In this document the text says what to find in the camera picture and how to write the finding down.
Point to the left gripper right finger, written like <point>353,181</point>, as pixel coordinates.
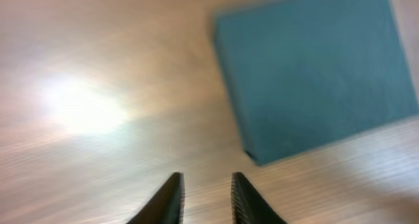
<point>248,206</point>

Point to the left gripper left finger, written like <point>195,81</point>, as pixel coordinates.
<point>166,205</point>

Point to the dark green lidded box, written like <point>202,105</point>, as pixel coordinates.
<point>304,73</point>

